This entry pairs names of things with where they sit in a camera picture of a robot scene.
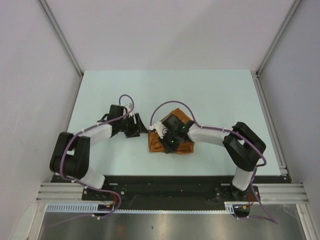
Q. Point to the aluminium corner post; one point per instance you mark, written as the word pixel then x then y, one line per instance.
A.
pixel 279 35
pixel 52 21

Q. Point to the aluminium frame rail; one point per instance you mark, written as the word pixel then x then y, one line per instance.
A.
pixel 270 193

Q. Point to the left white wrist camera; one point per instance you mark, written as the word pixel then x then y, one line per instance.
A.
pixel 128 109

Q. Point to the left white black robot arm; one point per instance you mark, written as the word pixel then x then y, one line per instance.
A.
pixel 71 154

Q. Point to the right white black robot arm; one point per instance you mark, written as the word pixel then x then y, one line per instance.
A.
pixel 244 147

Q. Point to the white slotted cable duct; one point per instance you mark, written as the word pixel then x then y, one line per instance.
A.
pixel 103 209

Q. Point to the left aluminium corner post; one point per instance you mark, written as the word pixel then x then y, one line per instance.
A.
pixel 52 21

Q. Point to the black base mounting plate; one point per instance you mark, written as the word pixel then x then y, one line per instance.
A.
pixel 165 193

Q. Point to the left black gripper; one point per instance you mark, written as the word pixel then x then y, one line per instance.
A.
pixel 136 129

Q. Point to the right aluminium corner post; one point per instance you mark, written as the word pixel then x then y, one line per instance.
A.
pixel 279 35

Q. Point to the orange satin napkin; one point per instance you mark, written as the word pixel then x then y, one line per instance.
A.
pixel 185 147

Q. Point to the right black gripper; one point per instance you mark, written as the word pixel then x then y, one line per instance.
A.
pixel 168 148

